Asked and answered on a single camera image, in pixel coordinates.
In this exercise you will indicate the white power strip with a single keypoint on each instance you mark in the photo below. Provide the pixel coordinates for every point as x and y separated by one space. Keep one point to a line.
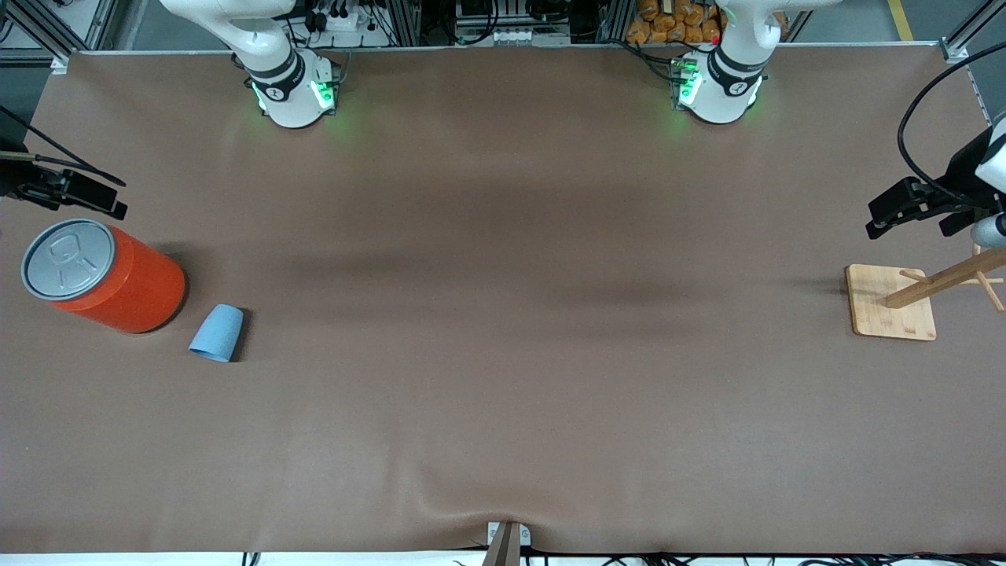
346 23

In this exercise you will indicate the light blue plastic cup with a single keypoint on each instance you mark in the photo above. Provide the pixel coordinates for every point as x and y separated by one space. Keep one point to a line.
217 334

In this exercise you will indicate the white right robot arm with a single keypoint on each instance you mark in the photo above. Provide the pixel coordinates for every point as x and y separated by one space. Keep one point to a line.
291 94

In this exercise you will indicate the orange snack packets pile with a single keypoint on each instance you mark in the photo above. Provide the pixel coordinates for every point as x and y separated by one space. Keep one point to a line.
668 27

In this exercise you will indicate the white terminal block strip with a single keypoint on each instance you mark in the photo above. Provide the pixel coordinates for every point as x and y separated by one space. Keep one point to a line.
526 36

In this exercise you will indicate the aluminium frame profile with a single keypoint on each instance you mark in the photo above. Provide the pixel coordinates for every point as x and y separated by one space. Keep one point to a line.
402 23
613 20
955 51
60 63

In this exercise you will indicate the brown table cover mat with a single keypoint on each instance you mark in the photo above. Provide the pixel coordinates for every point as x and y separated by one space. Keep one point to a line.
503 314

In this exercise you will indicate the grey metal mount bracket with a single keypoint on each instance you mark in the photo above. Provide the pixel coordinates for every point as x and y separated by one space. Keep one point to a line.
503 550

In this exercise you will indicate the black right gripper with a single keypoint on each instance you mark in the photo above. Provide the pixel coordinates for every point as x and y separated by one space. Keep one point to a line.
17 182

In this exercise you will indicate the orange can with silver lid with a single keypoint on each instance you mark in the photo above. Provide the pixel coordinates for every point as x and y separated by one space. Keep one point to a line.
134 291

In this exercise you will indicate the wooden mug rack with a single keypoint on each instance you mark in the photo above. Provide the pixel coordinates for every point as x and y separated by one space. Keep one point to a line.
888 314

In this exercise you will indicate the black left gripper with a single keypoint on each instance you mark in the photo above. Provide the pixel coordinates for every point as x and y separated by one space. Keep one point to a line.
963 170

